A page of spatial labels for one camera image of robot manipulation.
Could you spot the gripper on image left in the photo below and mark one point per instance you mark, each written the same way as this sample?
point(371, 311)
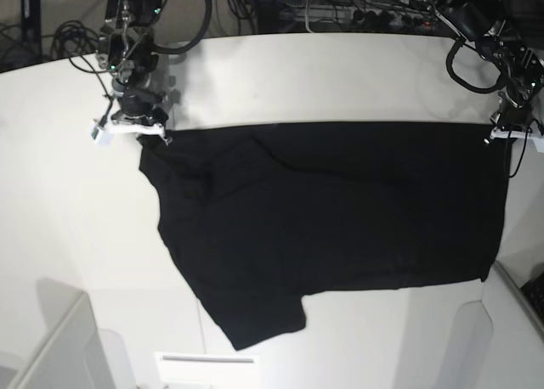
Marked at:
point(137, 111)

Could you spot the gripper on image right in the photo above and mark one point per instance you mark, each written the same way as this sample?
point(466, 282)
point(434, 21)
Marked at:
point(510, 122)

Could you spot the black T-shirt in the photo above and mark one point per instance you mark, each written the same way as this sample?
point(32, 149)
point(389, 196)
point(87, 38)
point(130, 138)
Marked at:
point(256, 218)

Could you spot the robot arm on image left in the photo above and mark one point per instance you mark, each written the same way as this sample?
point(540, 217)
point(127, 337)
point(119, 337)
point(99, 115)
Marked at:
point(125, 50)

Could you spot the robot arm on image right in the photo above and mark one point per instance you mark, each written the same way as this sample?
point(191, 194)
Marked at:
point(485, 24)

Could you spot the black keyboard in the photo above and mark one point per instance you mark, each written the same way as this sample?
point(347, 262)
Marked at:
point(533, 292)

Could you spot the white panel lower right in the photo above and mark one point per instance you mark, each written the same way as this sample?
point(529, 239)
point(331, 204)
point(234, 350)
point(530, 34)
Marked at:
point(495, 342)

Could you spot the white panel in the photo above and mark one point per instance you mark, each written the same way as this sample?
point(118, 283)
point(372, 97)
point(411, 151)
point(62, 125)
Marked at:
point(495, 342)
point(73, 352)

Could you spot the white panel lower left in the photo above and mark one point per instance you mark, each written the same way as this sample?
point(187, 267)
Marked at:
point(73, 352)

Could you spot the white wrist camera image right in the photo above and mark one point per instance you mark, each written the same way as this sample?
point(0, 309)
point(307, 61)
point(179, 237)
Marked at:
point(538, 143)

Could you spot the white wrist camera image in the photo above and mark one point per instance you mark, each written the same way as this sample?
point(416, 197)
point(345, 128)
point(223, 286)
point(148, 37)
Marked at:
point(538, 143)
point(100, 136)

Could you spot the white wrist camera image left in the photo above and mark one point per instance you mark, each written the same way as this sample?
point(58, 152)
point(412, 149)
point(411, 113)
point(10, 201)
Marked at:
point(100, 136)

